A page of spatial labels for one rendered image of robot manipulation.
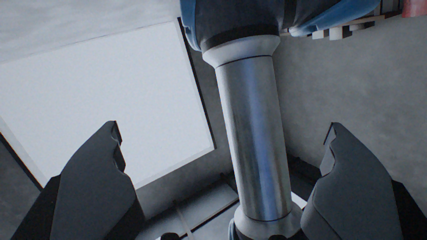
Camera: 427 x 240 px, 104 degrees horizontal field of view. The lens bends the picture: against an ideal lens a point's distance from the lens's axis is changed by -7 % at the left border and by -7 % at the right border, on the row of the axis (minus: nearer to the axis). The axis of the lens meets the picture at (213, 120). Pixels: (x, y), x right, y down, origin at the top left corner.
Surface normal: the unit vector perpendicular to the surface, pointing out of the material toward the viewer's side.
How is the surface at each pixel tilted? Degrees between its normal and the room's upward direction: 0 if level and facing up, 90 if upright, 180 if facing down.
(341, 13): 88
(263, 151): 106
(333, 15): 86
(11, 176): 90
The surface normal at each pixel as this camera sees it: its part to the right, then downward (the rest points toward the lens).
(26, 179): 0.47, 0.24
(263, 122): 0.18, 0.09
